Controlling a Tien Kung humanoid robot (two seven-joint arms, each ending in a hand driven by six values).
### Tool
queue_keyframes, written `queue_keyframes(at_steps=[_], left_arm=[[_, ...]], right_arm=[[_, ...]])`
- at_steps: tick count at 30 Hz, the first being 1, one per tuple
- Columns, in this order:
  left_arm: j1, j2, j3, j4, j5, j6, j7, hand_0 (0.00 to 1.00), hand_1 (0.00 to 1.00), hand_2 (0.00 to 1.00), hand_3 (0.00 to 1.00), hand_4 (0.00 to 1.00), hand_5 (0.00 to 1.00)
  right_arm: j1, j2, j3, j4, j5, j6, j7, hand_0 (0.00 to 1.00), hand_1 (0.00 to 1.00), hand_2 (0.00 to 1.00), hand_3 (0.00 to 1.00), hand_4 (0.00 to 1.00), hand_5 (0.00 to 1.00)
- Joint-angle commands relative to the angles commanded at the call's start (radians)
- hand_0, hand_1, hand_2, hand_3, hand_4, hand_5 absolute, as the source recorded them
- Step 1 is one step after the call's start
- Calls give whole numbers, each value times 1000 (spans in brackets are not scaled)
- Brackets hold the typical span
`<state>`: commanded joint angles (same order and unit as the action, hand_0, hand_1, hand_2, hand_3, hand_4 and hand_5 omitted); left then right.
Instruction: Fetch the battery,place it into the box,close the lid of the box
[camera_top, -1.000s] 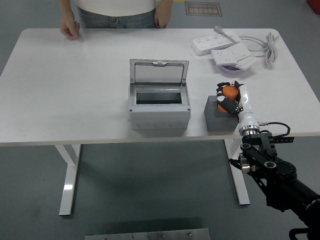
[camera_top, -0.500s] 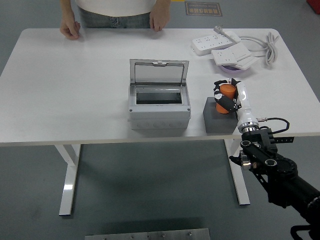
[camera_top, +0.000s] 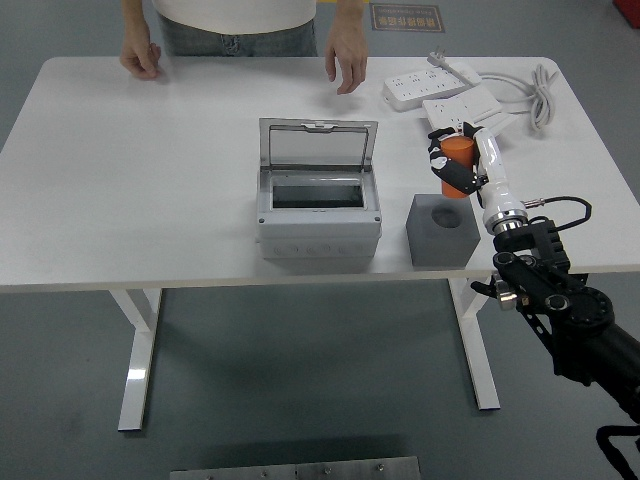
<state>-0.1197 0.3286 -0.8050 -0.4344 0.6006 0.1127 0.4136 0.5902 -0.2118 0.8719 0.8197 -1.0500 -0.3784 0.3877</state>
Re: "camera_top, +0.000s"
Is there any person's right hand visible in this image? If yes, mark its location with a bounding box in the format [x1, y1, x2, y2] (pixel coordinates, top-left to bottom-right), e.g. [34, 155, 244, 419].
[118, 38, 163, 80]

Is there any person's left hand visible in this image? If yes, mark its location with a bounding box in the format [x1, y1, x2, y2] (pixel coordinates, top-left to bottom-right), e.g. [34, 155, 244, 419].
[324, 34, 370, 96]

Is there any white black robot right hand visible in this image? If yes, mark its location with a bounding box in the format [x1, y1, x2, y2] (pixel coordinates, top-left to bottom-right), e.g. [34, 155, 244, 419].
[426, 121, 527, 226]

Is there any orange cylindrical battery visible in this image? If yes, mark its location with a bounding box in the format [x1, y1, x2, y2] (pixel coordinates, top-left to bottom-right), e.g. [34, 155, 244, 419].
[439, 135, 476, 200]

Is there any grey electrical box clear lid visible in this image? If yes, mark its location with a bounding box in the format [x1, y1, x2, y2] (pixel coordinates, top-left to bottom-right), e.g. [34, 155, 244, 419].
[255, 117, 384, 260]

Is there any brown floor sign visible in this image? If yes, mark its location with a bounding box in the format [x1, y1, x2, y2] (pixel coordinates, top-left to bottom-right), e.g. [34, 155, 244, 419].
[369, 2, 446, 35]

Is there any white power strip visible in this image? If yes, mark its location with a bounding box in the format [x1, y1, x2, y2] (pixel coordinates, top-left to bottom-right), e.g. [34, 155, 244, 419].
[382, 67, 474, 112]

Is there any grey block with round hole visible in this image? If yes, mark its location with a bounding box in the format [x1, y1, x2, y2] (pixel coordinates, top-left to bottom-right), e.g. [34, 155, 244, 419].
[405, 193, 482, 267]

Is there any person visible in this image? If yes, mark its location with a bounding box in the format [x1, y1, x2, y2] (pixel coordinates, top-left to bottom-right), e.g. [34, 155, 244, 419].
[149, 0, 321, 58]

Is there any white table leg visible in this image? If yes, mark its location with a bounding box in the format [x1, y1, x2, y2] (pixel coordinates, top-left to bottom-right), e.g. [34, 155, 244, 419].
[108, 288, 164, 432]
[448, 277, 502, 412]

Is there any red object at floor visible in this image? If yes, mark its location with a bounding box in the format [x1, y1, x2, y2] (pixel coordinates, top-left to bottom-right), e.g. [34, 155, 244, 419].
[613, 0, 640, 25]

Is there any grey metal plate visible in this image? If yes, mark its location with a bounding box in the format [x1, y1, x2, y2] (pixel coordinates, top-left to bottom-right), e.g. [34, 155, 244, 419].
[169, 455, 422, 480]

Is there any white switch panel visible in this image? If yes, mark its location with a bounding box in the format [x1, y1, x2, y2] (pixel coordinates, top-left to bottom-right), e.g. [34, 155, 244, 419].
[472, 112, 516, 140]

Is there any white wall socket panel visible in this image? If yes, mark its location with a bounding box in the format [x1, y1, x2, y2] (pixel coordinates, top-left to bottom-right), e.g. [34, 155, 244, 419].
[422, 93, 504, 133]

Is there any white power cord with plug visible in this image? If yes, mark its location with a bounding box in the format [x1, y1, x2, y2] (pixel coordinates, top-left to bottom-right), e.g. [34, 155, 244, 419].
[427, 46, 560, 135]

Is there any black robot strap loop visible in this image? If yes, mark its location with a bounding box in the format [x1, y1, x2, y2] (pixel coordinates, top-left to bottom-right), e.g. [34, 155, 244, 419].
[594, 424, 640, 480]

